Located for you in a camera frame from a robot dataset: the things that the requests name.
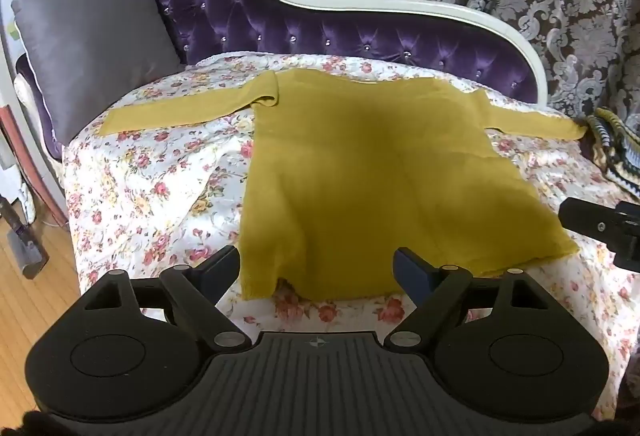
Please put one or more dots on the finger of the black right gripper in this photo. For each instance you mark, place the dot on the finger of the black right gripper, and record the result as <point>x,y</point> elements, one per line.
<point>617,228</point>

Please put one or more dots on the purple tufted headboard white frame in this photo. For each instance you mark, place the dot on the purple tufted headboard white frame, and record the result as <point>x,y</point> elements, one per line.
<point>446,37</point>

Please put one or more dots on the striped crochet blanket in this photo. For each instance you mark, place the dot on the striped crochet blanket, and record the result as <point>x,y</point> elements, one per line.
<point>614,148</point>

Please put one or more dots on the grey satin pillow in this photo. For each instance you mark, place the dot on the grey satin pillow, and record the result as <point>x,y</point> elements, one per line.
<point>87,54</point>

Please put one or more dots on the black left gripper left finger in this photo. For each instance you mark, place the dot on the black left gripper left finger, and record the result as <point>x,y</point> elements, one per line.
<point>194,292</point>

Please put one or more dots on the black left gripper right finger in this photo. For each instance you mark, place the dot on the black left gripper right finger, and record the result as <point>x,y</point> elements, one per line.
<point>437,294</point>

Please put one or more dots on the mustard yellow knit sweater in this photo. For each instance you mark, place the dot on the mustard yellow knit sweater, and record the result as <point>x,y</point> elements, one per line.
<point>343,173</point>

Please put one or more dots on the floral bedspread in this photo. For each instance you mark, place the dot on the floral bedspread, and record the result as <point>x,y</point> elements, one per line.
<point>144,201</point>

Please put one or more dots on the grey vacuum cleaner head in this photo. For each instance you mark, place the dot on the grey vacuum cleaner head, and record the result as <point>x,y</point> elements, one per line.
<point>29,253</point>

